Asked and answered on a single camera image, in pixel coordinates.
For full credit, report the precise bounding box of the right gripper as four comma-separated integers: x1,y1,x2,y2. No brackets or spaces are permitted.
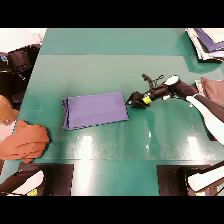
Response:
125,90,153,109

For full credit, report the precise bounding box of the purple T-shirt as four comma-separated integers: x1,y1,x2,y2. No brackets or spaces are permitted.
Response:
62,91,130,131

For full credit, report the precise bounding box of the red-brown garment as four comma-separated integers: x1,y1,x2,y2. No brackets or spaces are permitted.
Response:
199,76,224,108

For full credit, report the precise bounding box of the white garment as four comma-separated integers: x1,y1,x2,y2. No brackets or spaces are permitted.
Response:
184,27,224,63

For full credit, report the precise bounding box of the purple garment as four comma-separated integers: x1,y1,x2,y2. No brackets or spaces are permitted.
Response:
194,27,224,53

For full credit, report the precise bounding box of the orange garment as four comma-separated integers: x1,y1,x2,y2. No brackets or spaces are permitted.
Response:
0,119,51,164

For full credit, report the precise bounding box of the brown garment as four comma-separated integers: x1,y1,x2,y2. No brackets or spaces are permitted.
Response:
0,94,20,127

